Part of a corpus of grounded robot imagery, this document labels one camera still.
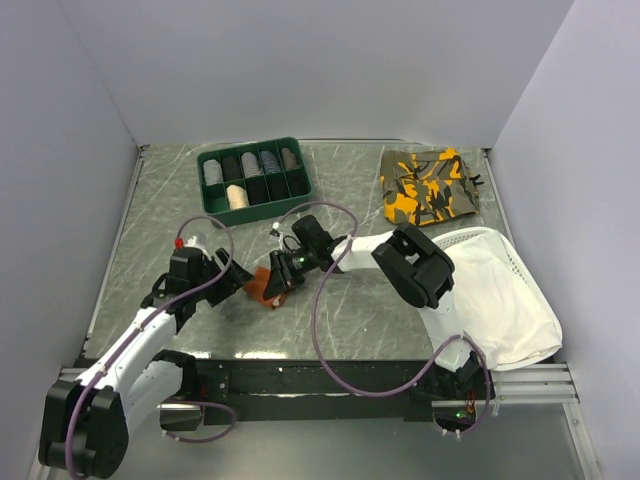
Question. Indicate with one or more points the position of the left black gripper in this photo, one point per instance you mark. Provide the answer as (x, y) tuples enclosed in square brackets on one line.
[(235, 279)]

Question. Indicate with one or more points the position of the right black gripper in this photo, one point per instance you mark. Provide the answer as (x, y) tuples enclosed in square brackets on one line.
[(281, 276)]

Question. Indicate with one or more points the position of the orange underwear beige waistband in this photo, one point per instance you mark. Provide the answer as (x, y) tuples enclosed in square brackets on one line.
[(256, 288)]

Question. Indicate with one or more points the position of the green divided organizer tray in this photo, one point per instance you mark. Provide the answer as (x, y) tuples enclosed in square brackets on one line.
[(269, 195)]

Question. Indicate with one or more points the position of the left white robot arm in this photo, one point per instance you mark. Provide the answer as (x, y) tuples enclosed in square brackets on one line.
[(88, 421)]

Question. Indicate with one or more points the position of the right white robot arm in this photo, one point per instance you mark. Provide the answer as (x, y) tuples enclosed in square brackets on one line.
[(420, 272)]

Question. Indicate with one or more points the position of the beige rolled underwear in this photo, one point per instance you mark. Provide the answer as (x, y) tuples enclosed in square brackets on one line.
[(237, 197)]

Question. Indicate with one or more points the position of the grey striped rolled sock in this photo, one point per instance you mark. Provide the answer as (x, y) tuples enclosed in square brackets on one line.
[(212, 172)]

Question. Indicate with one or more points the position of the dark grey rolled sock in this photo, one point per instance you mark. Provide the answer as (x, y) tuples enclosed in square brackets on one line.
[(231, 168)]

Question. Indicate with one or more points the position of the white grey rolled sock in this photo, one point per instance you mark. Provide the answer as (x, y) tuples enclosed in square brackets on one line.
[(250, 165)]

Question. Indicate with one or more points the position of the blue striped rolled sock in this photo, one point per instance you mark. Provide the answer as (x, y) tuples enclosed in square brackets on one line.
[(270, 162)]

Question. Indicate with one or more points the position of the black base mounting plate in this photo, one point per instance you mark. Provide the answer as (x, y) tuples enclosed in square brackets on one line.
[(287, 390)]

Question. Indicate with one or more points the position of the brown rolled sock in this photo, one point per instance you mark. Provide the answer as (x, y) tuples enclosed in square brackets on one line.
[(290, 159)]

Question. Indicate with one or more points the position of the camouflage orange shorts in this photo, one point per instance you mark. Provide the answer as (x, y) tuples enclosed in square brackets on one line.
[(427, 187)]

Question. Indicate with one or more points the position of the white laundry basket with cloth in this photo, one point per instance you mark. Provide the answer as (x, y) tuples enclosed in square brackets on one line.
[(495, 301)]

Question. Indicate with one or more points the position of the aluminium rail frame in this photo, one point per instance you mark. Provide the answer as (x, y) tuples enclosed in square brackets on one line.
[(535, 384)]

